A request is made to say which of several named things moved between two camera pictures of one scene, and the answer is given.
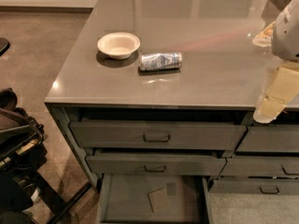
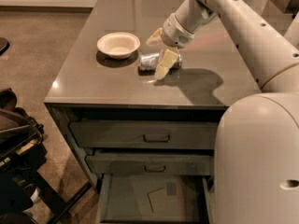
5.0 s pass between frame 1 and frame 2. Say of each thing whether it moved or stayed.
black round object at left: stayed
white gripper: moved
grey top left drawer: stayed
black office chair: stayed
